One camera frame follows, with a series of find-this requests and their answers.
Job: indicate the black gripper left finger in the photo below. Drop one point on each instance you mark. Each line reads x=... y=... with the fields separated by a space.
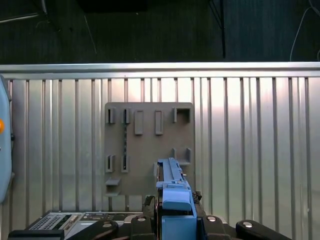
x=107 y=228

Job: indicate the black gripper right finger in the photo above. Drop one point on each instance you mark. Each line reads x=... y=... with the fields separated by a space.
x=260 y=231

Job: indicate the hard disk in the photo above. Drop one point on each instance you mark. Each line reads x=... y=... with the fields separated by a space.
x=175 y=200

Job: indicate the black PC case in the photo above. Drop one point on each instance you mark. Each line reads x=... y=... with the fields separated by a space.
x=35 y=235

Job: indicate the grey parts rack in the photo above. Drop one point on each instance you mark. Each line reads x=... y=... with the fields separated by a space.
x=147 y=150

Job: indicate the pale blue teach pendant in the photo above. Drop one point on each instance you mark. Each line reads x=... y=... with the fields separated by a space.
x=6 y=150

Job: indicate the silver metal frame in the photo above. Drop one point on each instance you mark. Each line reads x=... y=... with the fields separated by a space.
x=20 y=18

